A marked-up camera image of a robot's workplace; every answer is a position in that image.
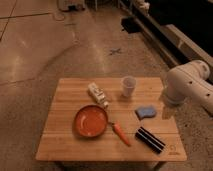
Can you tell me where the orange ceramic bowl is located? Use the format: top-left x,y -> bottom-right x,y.
73,105 -> 108,138

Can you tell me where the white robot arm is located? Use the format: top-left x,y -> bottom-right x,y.
162,60 -> 213,116

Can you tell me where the white milk carton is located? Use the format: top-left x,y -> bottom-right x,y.
88,82 -> 109,108

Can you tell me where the wooden table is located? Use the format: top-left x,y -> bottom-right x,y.
36,77 -> 187,162

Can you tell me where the orange toy carrot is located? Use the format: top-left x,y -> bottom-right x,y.
112,123 -> 131,146

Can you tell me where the blue sponge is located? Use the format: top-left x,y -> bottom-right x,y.
135,106 -> 157,120

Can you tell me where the black box on floor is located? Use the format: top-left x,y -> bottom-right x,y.
121,17 -> 141,33

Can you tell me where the black striped box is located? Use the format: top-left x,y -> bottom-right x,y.
135,127 -> 166,154

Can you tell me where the white device on floor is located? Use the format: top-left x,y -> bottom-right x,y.
57,0 -> 85,11

